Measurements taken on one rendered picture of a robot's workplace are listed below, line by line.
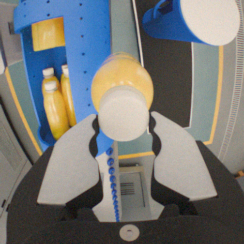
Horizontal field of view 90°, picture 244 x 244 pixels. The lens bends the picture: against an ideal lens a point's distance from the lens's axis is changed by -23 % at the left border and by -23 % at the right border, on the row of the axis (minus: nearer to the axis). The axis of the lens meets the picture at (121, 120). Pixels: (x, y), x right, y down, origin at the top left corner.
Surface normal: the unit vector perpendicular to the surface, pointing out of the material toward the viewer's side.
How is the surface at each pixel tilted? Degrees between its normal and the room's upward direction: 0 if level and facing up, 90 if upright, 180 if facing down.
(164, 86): 0
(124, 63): 77
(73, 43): 28
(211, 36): 0
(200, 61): 0
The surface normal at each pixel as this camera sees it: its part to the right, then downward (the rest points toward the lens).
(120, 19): 0.03, 0.51
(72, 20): 0.50, 0.43
